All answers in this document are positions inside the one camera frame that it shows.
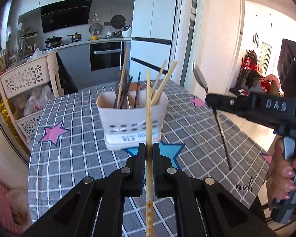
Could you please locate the printed wooden chopstick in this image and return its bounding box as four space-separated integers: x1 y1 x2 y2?
145 70 154 237

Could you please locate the right hand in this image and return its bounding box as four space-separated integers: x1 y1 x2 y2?
267 138 296 204

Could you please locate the black built-in oven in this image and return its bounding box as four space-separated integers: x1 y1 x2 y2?
90 41 122 71

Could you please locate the light wooden chopstick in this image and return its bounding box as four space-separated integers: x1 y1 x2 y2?
151 61 177 105

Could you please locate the chopstick in caddy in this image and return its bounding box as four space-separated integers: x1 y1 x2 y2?
116 47 129 109

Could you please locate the red bag in hallway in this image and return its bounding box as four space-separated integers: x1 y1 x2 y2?
229 50 281 96

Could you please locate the white refrigerator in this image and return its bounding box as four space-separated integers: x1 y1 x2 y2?
129 0 177 81

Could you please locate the black range hood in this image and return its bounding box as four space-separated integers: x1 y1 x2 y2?
40 0 92 33

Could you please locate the white perforated storage rack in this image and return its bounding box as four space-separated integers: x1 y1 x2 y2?
0 52 65 150

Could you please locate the grey checked tablecloth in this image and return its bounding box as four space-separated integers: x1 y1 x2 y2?
28 79 272 237

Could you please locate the white plastic utensil caddy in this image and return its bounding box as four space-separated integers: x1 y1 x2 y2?
96 90 169 151

